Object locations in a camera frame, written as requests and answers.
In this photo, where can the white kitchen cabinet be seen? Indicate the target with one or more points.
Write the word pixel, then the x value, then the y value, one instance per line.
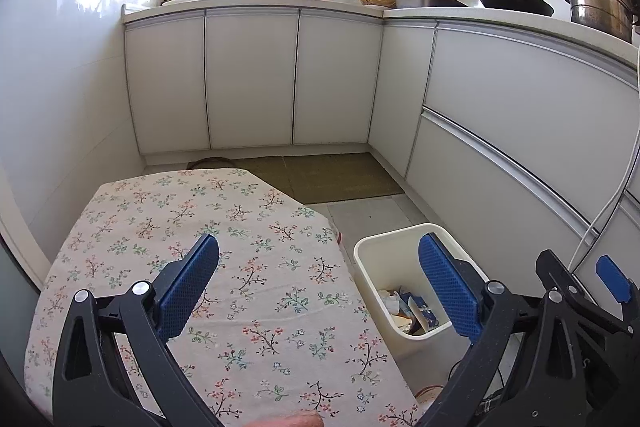
pixel 250 77

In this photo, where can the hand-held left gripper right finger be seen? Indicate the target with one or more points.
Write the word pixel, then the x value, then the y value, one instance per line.
pixel 447 279

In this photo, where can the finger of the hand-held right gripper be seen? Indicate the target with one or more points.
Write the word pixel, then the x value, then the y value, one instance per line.
pixel 560 272
pixel 615 279

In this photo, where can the floral tablecloth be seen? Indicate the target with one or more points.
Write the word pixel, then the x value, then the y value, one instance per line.
pixel 250 282

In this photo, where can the white plastic bin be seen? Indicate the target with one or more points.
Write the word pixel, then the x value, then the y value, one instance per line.
pixel 390 257

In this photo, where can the white drawer cabinet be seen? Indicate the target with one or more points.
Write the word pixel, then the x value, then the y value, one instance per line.
pixel 500 117

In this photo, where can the blue biscuit box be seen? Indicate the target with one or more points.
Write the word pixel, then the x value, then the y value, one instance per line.
pixel 425 314

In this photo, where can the steel steamer pot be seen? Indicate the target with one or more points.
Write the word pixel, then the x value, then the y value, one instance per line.
pixel 597 2

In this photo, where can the crushed leaf-print paper cup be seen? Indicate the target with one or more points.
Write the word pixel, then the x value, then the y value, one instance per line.
pixel 395 314

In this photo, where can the person's left hand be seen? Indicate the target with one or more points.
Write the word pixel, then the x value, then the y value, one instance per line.
pixel 290 421

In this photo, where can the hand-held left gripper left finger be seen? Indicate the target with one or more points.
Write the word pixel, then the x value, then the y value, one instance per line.
pixel 192 277

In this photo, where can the white kitchen countertop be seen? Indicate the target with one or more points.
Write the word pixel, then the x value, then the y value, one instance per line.
pixel 500 19

